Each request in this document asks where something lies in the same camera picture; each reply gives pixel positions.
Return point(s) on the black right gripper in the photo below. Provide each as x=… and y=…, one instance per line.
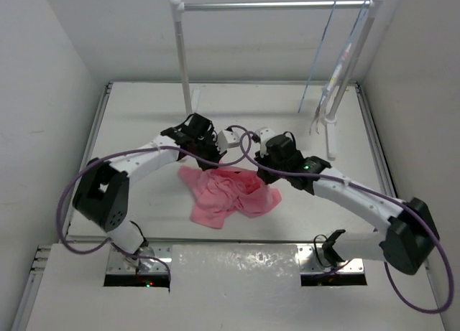
x=266, y=177

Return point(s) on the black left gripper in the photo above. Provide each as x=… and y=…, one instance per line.
x=215, y=155

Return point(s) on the pink t shirt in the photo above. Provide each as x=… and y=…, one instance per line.
x=218, y=193

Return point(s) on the blue wire hanger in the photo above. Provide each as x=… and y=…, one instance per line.
x=313, y=66

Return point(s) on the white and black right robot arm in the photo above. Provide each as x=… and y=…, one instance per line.
x=404, y=231

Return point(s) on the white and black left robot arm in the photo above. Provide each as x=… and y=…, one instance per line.
x=102, y=195

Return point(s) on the white front cover panel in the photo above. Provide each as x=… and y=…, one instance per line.
x=225, y=287

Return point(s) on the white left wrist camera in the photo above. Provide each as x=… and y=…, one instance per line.
x=227, y=139

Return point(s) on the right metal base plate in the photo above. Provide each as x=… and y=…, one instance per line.
x=309, y=264

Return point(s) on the metal base plate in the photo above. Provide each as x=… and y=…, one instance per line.
x=119, y=264
x=309, y=264

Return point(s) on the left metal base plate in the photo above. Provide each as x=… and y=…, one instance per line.
x=119, y=264

